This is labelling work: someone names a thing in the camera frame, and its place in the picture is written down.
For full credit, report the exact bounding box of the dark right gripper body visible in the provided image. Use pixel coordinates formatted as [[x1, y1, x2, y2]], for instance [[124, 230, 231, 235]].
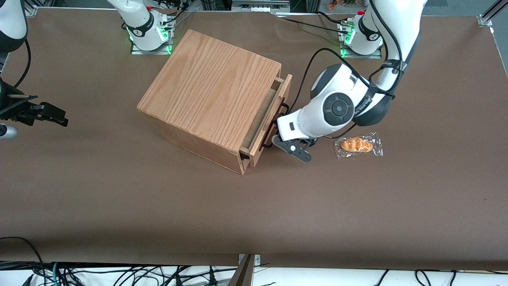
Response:
[[0, 77, 38, 124]]

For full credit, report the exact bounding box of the black metal drawer handle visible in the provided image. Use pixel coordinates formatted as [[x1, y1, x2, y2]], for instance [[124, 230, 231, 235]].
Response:
[[261, 102, 290, 149]]

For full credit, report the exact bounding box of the wooden pull-out drawer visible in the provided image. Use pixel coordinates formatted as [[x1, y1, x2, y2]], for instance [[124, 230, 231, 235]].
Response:
[[239, 74, 293, 167]]

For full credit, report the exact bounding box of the wooden drawer cabinet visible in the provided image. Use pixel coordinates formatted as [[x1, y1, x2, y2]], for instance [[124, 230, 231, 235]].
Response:
[[137, 29, 282, 175]]

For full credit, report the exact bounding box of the plastic-wrapped bread roll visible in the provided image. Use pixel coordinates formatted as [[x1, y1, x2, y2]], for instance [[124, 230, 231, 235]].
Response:
[[334, 132, 384, 160]]

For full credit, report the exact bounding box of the table cover mat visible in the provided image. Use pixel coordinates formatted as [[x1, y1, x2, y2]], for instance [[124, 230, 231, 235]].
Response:
[[0, 8, 508, 271]]

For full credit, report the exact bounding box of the grey background equipment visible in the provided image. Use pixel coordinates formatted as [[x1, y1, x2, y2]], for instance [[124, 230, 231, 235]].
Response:
[[231, 0, 291, 12]]

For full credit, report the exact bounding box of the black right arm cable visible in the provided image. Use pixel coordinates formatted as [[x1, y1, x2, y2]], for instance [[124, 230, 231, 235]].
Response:
[[14, 39, 31, 89]]

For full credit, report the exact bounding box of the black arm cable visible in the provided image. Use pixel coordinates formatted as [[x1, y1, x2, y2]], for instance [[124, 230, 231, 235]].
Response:
[[14, 39, 31, 89], [288, 0, 405, 116]]

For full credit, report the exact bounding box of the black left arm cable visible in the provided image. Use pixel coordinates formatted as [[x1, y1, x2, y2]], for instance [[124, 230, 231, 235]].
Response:
[[288, 0, 405, 116]]

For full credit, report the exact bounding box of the long black table cable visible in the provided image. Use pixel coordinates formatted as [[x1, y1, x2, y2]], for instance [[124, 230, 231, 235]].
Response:
[[274, 15, 350, 34]]

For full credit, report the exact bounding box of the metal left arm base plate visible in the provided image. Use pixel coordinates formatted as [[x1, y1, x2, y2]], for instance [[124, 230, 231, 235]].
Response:
[[337, 20, 385, 59]]

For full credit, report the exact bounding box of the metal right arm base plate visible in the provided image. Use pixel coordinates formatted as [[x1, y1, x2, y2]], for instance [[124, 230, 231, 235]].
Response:
[[130, 16, 175, 55]]

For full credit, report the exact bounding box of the short black table cable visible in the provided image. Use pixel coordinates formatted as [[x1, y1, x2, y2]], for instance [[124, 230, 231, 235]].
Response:
[[315, 11, 350, 26]]

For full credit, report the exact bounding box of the black looped cable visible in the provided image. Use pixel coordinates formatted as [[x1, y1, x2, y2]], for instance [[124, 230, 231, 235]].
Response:
[[0, 237, 45, 275]]

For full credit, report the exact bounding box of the black base cable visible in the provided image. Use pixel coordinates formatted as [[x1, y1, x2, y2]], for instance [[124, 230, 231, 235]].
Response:
[[166, 0, 192, 30]]

